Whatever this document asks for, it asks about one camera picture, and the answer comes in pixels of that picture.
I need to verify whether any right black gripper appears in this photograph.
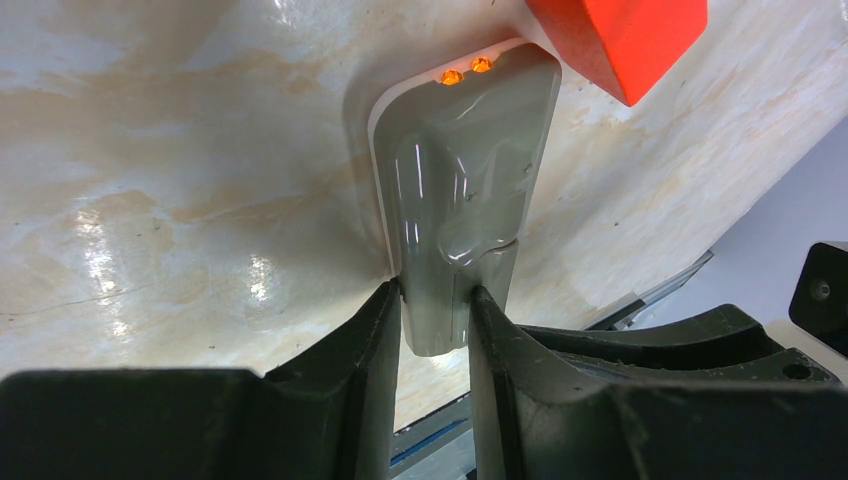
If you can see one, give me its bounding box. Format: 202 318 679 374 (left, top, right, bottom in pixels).
522 241 847 385

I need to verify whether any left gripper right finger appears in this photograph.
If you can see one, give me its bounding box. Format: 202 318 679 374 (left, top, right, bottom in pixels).
468 287 847 479

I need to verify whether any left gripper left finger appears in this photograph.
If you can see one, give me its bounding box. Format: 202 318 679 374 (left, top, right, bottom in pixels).
1 280 401 479

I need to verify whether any orange red block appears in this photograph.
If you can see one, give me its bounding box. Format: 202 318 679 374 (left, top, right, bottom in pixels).
526 0 708 107

